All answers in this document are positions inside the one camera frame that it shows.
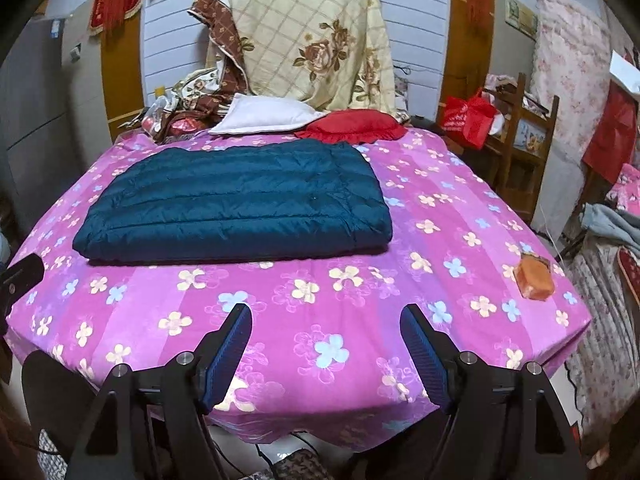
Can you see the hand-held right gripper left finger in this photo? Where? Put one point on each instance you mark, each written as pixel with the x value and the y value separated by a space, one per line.
pixel 229 352

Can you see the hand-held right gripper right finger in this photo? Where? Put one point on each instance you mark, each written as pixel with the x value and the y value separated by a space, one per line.
pixel 425 352

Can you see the blue down jacket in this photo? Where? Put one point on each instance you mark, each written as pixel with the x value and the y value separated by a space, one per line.
pixel 235 200

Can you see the pink floral bedsheet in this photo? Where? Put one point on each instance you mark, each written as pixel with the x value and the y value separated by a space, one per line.
pixel 350 285

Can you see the orange pouch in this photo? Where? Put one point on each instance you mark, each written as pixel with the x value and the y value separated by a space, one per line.
pixel 536 277

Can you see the grey cabinet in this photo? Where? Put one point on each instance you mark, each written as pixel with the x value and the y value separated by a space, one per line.
pixel 45 110

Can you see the wooden chair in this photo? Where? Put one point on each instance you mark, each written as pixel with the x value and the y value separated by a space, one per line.
pixel 520 160

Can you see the grey cloth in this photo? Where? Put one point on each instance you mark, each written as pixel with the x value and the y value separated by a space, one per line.
pixel 607 225

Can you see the clear plastic bottle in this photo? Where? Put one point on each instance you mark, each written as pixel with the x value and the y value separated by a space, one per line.
pixel 159 107

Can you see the red snack packet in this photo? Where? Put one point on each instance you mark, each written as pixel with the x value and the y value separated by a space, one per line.
pixel 182 125

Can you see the red plastic bag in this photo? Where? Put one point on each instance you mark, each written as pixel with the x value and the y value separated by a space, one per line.
pixel 467 120

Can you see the red pillow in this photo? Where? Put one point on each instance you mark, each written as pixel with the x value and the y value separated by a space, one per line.
pixel 352 127

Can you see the wooden panelled headboard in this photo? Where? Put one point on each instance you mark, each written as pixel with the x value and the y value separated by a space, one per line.
pixel 120 70

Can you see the white pillow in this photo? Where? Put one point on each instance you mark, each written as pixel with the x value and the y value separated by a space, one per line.
pixel 265 115

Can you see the red cloth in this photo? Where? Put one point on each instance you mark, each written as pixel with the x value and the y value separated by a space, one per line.
pixel 612 135

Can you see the brown floral cloth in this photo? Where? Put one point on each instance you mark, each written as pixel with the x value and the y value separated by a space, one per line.
pixel 220 45

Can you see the pink floral quilt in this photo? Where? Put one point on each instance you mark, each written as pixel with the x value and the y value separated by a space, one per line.
pixel 570 70

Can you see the cream floral quilt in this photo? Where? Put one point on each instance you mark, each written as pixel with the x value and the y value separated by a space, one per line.
pixel 310 35

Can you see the white paper sheet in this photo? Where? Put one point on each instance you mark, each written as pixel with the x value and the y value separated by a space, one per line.
pixel 625 72

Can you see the framed wall picture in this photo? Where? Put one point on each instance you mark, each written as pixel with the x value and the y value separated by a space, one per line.
pixel 520 15

